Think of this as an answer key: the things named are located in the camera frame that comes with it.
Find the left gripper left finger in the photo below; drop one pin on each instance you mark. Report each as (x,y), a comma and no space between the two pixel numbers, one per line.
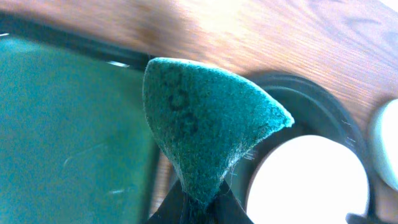
(173,209)

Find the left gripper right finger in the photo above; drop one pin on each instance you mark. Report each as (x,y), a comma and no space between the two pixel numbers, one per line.
(226,208)

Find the green scouring sponge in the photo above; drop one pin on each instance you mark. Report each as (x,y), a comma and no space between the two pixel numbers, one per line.
(205,119)

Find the mint plate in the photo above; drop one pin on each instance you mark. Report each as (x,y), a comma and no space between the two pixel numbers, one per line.
(383,142)

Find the black rectangular water tray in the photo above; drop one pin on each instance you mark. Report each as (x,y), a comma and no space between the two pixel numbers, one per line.
(75,145)

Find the round black tray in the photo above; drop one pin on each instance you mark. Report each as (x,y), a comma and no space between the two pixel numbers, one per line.
(315,111)

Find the white plate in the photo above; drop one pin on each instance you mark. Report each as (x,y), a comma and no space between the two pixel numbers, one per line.
(308,179)

